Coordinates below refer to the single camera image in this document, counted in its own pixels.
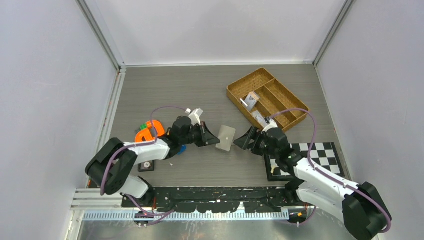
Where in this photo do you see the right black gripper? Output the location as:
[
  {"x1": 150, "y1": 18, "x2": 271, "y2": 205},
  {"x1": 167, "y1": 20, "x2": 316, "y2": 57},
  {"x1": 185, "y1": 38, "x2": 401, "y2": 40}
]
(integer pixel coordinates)
[{"x1": 233, "y1": 126, "x2": 279, "y2": 159}]

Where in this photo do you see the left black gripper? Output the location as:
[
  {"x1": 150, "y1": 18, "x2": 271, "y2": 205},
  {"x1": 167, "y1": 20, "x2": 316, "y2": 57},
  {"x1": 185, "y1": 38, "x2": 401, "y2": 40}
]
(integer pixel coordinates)
[{"x1": 179, "y1": 121, "x2": 220, "y2": 147}]

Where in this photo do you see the credit card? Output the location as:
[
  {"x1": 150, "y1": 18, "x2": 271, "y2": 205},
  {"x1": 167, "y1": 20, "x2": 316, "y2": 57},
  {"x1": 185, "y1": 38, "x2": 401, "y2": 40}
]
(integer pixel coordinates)
[{"x1": 239, "y1": 91, "x2": 260, "y2": 111}]

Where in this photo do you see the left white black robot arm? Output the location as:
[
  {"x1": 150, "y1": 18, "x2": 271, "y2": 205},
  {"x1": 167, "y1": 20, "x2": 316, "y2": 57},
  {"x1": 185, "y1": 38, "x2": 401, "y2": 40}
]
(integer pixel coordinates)
[{"x1": 85, "y1": 116, "x2": 221, "y2": 207}]

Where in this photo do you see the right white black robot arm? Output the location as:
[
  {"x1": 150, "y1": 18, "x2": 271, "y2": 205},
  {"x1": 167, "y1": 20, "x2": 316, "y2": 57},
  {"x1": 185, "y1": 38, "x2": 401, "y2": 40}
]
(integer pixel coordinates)
[{"x1": 234, "y1": 126, "x2": 392, "y2": 240}]

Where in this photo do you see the blue yellow toy car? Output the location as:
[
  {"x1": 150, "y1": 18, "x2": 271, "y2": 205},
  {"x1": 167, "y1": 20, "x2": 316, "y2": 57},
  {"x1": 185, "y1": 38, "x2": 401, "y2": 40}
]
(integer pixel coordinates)
[{"x1": 177, "y1": 145, "x2": 187, "y2": 155}]

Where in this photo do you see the woven wicker divided tray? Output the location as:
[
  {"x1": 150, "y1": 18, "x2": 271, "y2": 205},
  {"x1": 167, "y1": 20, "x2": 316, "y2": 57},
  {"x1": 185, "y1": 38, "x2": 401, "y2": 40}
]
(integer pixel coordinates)
[{"x1": 226, "y1": 67, "x2": 310, "y2": 132}]

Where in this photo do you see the orange tape dispenser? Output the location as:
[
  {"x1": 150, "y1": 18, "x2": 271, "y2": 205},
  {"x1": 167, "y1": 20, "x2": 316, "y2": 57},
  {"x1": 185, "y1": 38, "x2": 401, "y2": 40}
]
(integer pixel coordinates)
[{"x1": 134, "y1": 120, "x2": 166, "y2": 143}]

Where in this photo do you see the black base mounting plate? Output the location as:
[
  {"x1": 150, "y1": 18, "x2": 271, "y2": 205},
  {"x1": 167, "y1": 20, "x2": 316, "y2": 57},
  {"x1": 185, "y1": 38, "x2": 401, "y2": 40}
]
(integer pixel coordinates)
[{"x1": 121, "y1": 186, "x2": 311, "y2": 214}]

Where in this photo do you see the small black square box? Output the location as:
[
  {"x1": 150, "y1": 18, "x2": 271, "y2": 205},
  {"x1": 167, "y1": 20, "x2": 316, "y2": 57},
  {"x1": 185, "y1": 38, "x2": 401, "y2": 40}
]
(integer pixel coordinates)
[{"x1": 137, "y1": 160, "x2": 155, "y2": 173}]

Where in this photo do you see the black white chessboard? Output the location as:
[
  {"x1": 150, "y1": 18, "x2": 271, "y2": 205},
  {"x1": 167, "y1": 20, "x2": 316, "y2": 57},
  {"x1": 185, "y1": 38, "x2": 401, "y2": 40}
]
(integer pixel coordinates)
[{"x1": 264, "y1": 142, "x2": 345, "y2": 182}]

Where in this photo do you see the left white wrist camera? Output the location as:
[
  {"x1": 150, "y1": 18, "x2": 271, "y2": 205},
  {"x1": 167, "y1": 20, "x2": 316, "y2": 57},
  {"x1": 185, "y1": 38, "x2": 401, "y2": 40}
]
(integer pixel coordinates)
[{"x1": 185, "y1": 108, "x2": 204, "y2": 126}]

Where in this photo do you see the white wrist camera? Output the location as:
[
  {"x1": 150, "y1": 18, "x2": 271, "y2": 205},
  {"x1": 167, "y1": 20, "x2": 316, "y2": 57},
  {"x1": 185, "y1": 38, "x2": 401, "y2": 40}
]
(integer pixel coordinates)
[
  {"x1": 185, "y1": 108, "x2": 204, "y2": 126},
  {"x1": 262, "y1": 118, "x2": 279, "y2": 133}
]

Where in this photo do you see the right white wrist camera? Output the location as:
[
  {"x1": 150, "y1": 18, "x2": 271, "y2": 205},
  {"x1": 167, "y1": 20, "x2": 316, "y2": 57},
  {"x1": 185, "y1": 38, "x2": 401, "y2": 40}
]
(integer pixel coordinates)
[{"x1": 262, "y1": 118, "x2": 279, "y2": 133}]

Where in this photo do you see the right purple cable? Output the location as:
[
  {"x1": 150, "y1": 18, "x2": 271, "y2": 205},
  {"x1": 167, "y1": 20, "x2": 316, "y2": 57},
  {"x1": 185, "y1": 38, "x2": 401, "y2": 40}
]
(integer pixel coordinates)
[{"x1": 268, "y1": 107, "x2": 392, "y2": 234}]

